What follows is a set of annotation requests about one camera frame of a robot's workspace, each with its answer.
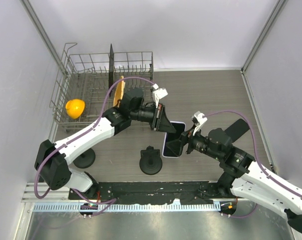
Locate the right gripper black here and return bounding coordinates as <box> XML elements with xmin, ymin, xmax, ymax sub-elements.
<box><xmin>166</xmin><ymin>123</ymin><xmax>223</xmax><ymax>160</ymax></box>

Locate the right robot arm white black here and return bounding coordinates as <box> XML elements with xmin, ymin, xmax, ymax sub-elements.
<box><xmin>165</xmin><ymin>128</ymin><xmax>302</xmax><ymax>234</ymax></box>

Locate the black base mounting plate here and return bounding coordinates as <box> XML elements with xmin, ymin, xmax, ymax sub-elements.
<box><xmin>68</xmin><ymin>180</ymin><xmax>235</xmax><ymax>205</ymax></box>

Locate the grey wire dish rack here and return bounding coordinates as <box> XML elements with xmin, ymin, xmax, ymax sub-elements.
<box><xmin>49</xmin><ymin>42</ymin><xmax>154</xmax><ymax>132</ymax></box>

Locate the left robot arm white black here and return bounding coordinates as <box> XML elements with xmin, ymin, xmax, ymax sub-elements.
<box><xmin>35</xmin><ymin>88</ymin><xmax>176</xmax><ymax>200</ymax></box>

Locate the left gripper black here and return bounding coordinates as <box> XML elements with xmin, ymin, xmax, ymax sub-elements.
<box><xmin>130</xmin><ymin>102</ymin><xmax>176</xmax><ymax>133</ymax></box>

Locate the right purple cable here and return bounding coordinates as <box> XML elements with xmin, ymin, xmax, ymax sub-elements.
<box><xmin>205</xmin><ymin>110</ymin><xmax>302</xmax><ymax>218</ymax></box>

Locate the yellow bowl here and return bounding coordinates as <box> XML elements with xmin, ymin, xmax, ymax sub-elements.
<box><xmin>65</xmin><ymin>99</ymin><xmax>85</xmax><ymax>119</ymax></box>

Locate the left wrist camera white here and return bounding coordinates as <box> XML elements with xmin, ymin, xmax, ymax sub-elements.
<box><xmin>151</xmin><ymin>84</ymin><xmax>168</xmax><ymax>108</ymax></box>

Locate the lavender smartphone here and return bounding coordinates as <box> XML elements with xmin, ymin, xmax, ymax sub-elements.
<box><xmin>162</xmin><ymin>121</ymin><xmax>186</xmax><ymax>159</ymax></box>

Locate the white slotted cable duct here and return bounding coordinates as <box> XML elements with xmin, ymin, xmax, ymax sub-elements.
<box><xmin>33</xmin><ymin>200</ymin><xmax>220</xmax><ymax>213</ymax></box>

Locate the black plate upright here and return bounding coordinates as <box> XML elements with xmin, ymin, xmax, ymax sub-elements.
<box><xmin>108</xmin><ymin>44</ymin><xmax>114</xmax><ymax>96</ymax></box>

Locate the black smartphone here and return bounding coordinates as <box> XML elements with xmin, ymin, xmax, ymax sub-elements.
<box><xmin>225</xmin><ymin>119</ymin><xmax>250</xmax><ymax>143</ymax></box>

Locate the orange wooden plate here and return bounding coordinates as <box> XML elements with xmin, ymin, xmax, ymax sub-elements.
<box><xmin>113</xmin><ymin>75</ymin><xmax>125</xmax><ymax>107</ymax></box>

